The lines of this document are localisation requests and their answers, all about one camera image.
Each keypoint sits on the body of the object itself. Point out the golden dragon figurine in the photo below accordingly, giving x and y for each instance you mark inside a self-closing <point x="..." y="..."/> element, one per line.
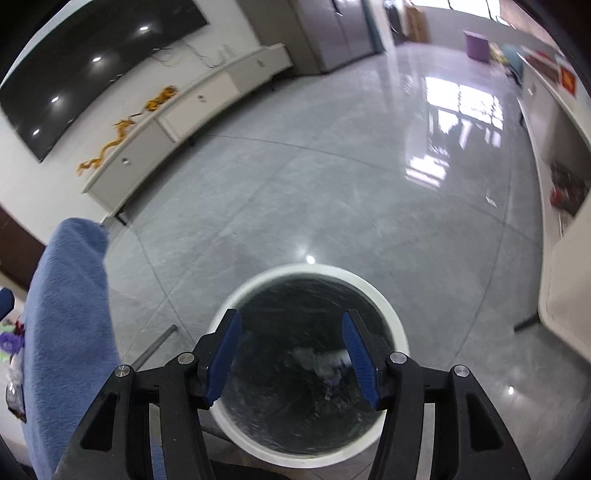
<point x="122" y="128"/>

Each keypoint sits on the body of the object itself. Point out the golden tiger figurine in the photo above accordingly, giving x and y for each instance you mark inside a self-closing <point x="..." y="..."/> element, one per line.
<point x="161" y="98"/>

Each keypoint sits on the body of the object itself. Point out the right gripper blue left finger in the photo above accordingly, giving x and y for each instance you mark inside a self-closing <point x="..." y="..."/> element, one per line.
<point x="215" y="353"/>

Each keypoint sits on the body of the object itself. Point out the white coffee table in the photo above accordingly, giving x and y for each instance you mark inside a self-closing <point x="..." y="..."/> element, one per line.
<point x="558" y="125"/>

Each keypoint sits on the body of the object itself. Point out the blue fluffy bed blanket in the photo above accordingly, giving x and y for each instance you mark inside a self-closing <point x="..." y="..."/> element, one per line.
<point x="69" y="346"/>

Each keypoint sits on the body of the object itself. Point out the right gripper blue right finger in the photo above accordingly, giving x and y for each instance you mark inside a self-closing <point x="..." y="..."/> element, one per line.
<point x="369" y="354"/>

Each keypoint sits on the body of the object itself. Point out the white tv cabinet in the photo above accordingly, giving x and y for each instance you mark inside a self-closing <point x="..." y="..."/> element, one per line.
<point x="161" y="133"/>

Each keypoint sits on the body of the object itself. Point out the black wall television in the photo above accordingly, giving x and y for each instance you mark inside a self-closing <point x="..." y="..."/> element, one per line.
<point x="83" y="56"/>

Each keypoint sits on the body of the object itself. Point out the purple square stool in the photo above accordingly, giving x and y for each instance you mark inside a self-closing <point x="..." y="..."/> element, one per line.
<point x="477" y="47"/>

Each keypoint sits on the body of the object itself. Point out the grey double door refrigerator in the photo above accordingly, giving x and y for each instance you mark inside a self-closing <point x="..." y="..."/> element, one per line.
<point x="338" y="31"/>

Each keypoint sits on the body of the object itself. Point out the white round trash bin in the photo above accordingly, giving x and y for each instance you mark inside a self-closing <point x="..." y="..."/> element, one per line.
<point x="291" y="398"/>

